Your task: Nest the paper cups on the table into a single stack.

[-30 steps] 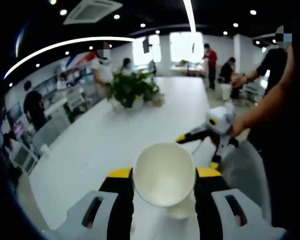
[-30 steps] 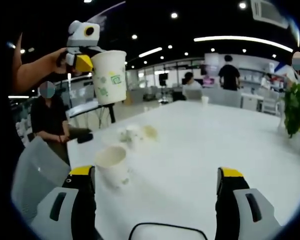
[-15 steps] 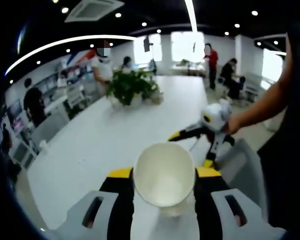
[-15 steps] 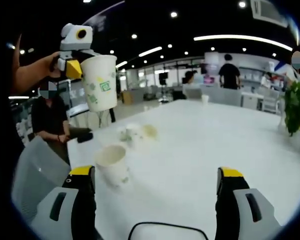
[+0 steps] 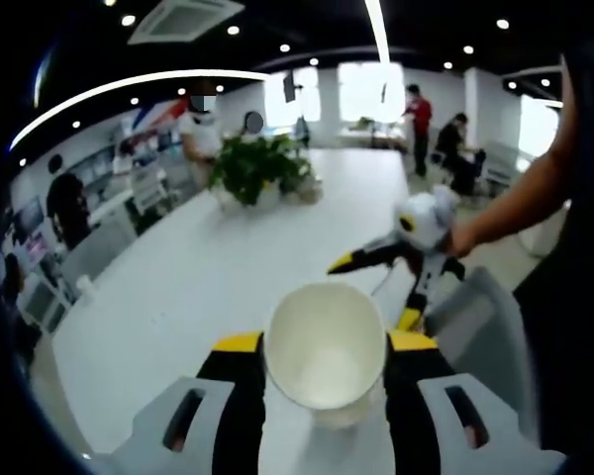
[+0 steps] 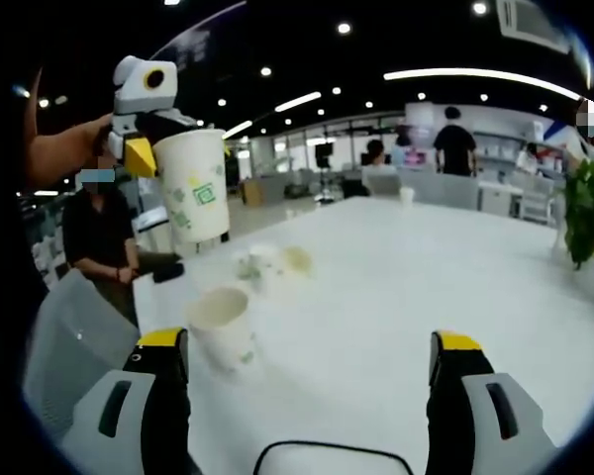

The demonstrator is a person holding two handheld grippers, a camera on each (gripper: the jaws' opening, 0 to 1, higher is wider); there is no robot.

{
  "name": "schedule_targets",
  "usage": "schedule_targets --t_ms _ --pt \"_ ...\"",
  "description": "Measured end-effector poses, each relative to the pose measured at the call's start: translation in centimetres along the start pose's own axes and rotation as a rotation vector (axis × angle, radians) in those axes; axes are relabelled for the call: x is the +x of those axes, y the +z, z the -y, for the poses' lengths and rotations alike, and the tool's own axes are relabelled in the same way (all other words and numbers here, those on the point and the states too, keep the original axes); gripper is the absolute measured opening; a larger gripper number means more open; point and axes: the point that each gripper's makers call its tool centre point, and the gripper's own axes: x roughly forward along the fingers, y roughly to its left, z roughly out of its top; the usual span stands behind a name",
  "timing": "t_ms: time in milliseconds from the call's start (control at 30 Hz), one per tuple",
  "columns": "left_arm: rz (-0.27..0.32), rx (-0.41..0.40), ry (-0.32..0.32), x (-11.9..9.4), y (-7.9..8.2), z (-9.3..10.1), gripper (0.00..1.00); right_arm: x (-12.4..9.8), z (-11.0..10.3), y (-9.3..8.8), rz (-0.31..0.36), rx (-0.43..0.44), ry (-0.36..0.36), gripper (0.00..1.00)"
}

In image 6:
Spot grey office chair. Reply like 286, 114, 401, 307
22, 269, 140, 446

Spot group of ceiling spotlights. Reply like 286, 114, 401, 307
39, 0, 550, 113

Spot pile of paper cups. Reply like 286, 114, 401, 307
232, 241, 316, 298

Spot green potted plant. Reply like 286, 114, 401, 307
556, 158, 594, 304

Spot brown cardboard box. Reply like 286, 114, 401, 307
241, 178, 271, 207

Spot black computer mouse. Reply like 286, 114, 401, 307
151, 261, 185, 284

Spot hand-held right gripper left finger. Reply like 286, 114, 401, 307
58, 326, 194, 475

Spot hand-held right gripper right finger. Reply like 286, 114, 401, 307
425, 329, 559, 475

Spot white table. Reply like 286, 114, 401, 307
133, 195, 594, 475

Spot white slatted chair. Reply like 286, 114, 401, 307
363, 170, 402, 198

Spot ceiling air conditioner vent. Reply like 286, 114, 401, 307
494, 0, 573, 53

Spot curved ceiling light strip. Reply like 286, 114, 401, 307
383, 67, 583, 103

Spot black cable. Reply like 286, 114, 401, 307
252, 438, 413, 475

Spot person's left hand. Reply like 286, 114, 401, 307
91, 112, 118, 157

